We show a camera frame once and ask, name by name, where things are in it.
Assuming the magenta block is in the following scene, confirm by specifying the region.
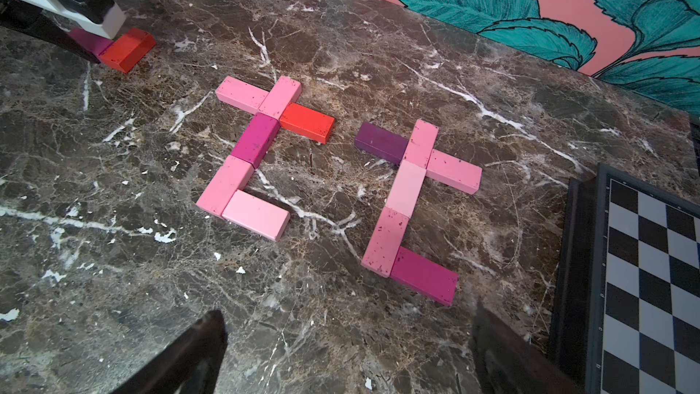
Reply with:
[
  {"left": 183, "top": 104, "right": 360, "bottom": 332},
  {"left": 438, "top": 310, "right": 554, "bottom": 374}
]
[
  {"left": 67, "top": 27, "right": 113, "bottom": 57},
  {"left": 390, "top": 246, "right": 459, "bottom": 306},
  {"left": 231, "top": 112, "right": 281, "bottom": 169}
]

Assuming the pink block horizontal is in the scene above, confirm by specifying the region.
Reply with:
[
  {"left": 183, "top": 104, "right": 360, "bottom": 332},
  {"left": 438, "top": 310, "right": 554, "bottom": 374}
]
[{"left": 361, "top": 207, "right": 409, "bottom": 277}]

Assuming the light pink block edge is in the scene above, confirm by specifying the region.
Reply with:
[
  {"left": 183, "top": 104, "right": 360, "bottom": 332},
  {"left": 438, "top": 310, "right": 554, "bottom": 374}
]
[{"left": 403, "top": 120, "right": 439, "bottom": 169}]

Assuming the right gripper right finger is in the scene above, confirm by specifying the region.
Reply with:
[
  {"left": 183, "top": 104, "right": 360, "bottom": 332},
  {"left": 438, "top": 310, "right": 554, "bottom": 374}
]
[{"left": 471, "top": 301, "right": 583, "bottom": 393}]

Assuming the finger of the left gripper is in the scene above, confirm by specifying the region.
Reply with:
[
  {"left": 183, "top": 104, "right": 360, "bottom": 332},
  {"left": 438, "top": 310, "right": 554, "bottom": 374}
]
[{"left": 1, "top": 0, "right": 100, "bottom": 64}]

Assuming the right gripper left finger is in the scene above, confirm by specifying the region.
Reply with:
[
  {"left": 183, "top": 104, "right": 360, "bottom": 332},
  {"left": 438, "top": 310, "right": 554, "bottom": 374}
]
[{"left": 113, "top": 309, "right": 228, "bottom": 394}]

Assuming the light pink block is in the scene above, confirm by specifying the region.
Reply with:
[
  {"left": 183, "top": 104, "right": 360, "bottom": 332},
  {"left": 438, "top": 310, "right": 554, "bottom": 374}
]
[
  {"left": 386, "top": 161, "right": 427, "bottom": 218},
  {"left": 222, "top": 190, "right": 291, "bottom": 241}
]

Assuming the black white checkerboard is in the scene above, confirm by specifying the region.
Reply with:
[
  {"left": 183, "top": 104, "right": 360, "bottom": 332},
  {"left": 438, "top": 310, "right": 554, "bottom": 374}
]
[{"left": 548, "top": 164, "right": 699, "bottom": 393}]

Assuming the pink block top pair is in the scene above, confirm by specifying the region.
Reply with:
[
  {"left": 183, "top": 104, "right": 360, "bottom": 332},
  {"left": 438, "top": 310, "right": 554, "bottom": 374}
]
[
  {"left": 259, "top": 76, "right": 302, "bottom": 120},
  {"left": 215, "top": 77, "right": 268, "bottom": 115}
]

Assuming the dark purple block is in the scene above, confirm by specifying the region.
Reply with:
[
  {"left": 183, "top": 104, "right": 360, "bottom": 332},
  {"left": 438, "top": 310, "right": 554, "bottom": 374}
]
[{"left": 355, "top": 122, "right": 408, "bottom": 165}]

